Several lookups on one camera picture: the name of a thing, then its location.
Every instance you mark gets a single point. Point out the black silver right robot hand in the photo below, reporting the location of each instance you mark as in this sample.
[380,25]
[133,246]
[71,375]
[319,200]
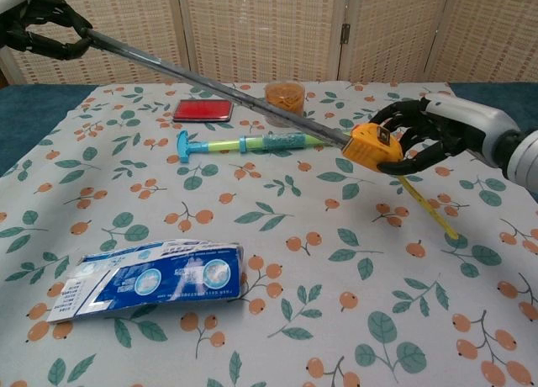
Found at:
[462,122]

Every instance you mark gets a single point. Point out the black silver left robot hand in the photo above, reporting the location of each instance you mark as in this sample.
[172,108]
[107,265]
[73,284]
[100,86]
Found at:
[42,12]

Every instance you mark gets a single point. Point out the yellow tape measure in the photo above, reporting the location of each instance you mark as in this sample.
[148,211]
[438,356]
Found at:
[365,147]

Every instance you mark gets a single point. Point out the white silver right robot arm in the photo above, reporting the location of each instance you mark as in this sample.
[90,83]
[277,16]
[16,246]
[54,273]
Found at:
[523,155]

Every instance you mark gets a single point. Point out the woven folding screen panel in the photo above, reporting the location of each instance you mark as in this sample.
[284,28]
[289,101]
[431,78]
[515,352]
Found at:
[260,25]
[395,29]
[492,29]
[138,25]

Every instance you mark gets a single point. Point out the metal screen hinge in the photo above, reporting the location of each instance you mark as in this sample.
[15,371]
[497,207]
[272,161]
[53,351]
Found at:
[346,33]

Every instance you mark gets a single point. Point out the clear jar of rubber bands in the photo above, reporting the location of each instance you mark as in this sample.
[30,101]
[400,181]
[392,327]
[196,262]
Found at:
[286,94]

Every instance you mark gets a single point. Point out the red ink pad case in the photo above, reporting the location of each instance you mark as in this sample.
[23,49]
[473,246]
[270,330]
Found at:
[203,110]

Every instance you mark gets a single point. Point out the floral patterned tablecloth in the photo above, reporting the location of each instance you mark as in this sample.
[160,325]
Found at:
[294,218]

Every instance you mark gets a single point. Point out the green teal toy pump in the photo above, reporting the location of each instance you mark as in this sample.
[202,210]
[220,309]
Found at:
[223,145]

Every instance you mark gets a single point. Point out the blue white toothpaste box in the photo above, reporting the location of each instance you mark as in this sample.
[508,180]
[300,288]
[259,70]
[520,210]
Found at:
[168,277]

